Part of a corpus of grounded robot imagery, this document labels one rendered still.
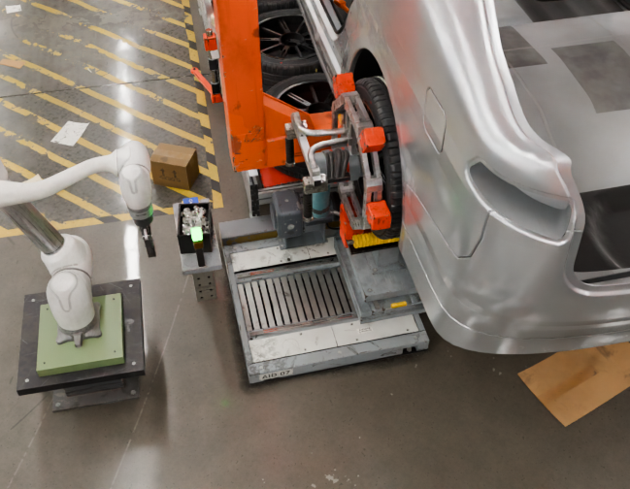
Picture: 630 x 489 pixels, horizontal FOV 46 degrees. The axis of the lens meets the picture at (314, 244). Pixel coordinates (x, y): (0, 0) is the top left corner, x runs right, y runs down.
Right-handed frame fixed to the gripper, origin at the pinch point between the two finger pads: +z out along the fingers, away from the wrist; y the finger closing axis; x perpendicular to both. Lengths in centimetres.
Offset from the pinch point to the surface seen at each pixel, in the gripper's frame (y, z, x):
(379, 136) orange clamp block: 5, -44, 88
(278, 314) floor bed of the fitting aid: -7, 64, 49
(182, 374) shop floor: 13, 70, 2
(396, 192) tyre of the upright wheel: 15, -25, 93
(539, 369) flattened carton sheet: 46, 69, 158
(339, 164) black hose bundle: 3, -32, 74
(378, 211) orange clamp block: 17, -18, 86
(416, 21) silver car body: 14, -94, 95
